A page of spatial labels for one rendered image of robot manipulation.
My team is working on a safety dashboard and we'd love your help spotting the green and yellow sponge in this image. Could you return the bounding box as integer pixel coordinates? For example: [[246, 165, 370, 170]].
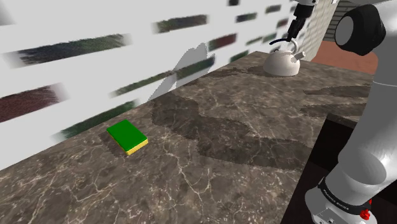
[[106, 119, 149, 156]]

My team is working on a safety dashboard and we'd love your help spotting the white kettle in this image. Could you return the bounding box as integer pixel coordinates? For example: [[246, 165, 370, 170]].
[[263, 37, 307, 78]]

